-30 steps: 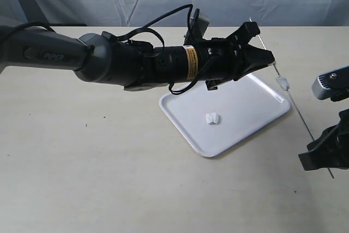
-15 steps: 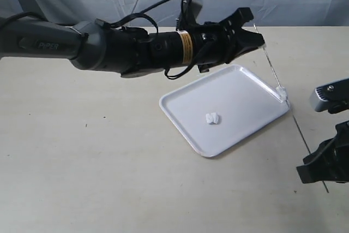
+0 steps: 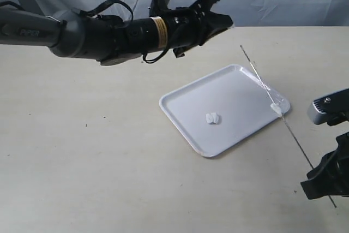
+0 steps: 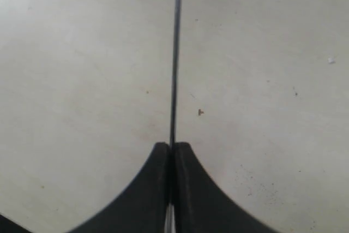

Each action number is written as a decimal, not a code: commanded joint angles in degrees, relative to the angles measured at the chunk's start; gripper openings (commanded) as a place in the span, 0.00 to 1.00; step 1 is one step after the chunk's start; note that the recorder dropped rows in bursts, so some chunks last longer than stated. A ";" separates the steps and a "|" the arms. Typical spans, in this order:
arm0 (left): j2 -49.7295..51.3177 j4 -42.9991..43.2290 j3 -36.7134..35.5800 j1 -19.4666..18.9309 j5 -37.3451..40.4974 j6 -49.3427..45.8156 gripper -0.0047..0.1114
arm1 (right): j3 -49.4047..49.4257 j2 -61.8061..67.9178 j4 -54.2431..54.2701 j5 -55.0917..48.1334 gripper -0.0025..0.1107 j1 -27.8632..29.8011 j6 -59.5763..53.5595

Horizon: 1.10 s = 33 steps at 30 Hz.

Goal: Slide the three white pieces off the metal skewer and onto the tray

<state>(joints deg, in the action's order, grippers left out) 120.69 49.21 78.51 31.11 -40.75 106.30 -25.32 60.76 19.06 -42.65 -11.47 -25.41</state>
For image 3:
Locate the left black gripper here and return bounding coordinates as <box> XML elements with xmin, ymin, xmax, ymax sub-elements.
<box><xmin>163</xmin><ymin>0</ymin><xmax>234</xmax><ymax>58</ymax></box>

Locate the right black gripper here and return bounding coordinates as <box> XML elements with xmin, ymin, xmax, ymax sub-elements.
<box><xmin>300</xmin><ymin>133</ymin><xmax>348</xmax><ymax>200</ymax></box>

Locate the white piece skewer handle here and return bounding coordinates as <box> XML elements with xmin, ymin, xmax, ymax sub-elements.
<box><xmin>270</xmin><ymin>103</ymin><xmax>283</xmax><ymax>118</ymax></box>

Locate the thin metal skewer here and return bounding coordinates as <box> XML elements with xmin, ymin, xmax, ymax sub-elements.
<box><xmin>239</xmin><ymin>45</ymin><xmax>338</xmax><ymax>208</ymax></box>

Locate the white skewer piece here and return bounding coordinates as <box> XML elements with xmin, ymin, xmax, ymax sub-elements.
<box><xmin>211</xmin><ymin>112</ymin><xmax>220</xmax><ymax>124</ymax></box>

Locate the white piece skewer tip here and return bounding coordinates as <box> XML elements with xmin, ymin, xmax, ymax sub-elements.
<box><xmin>205</xmin><ymin>113</ymin><xmax>215</xmax><ymax>124</ymax></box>

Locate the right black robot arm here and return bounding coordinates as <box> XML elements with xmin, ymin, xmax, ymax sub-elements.
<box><xmin>300</xmin><ymin>133</ymin><xmax>348</xmax><ymax>200</ymax></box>

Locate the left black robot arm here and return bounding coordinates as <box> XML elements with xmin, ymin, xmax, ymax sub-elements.
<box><xmin>1</xmin><ymin>0</ymin><xmax>233</xmax><ymax>66</ymax></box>

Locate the white rectangular plastic tray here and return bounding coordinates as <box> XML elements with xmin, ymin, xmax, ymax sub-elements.
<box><xmin>159</xmin><ymin>64</ymin><xmax>291</xmax><ymax>158</ymax></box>

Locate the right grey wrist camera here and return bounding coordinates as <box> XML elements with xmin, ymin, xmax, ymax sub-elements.
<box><xmin>307</xmin><ymin>88</ymin><xmax>348</xmax><ymax>126</ymax></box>

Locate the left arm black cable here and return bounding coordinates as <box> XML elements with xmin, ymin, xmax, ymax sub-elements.
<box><xmin>0</xmin><ymin>0</ymin><xmax>170</xmax><ymax>64</ymax></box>

